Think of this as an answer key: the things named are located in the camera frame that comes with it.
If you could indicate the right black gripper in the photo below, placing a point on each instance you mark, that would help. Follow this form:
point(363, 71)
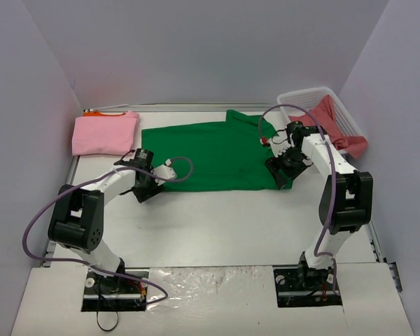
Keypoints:
point(280, 169)

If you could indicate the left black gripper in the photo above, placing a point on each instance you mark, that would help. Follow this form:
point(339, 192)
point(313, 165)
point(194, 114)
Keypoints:
point(144, 189)

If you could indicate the green t shirt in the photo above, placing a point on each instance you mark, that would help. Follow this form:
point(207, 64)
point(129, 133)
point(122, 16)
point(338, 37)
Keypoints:
point(215, 156)

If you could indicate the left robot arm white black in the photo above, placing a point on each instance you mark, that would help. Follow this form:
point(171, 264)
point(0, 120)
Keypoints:
point(77, 221)

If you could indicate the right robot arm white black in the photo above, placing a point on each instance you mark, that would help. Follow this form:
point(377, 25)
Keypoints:
point(346, 201)

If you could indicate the folded pink t shirt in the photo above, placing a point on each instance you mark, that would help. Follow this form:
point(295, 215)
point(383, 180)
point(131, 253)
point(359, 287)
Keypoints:
point(104, 135)

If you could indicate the white plastic basket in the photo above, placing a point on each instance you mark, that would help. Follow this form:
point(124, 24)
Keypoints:
point(292, 114)

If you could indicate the red t shirt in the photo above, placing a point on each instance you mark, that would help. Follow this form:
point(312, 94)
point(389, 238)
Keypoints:
point(344, 135)

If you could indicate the folded orange t shirt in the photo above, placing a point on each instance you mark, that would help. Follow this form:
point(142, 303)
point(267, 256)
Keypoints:
point(94, 113)

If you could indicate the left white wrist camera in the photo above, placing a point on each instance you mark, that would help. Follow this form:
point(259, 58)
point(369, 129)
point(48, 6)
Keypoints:
point(164, 172)

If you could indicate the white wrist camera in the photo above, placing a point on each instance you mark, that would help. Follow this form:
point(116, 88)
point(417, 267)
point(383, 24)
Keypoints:
point(164, 172)
point(277, 144)

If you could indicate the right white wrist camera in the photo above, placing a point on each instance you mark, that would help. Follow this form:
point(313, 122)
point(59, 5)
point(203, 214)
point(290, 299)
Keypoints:
point(277, 144)

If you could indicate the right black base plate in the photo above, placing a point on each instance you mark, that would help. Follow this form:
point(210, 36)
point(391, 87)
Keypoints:
point(291, 292)

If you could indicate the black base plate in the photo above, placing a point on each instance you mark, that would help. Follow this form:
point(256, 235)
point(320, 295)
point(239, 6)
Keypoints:
point(291, 292)
point(112, 294)

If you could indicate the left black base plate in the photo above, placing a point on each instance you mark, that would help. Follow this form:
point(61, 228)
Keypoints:
point(112, 294)

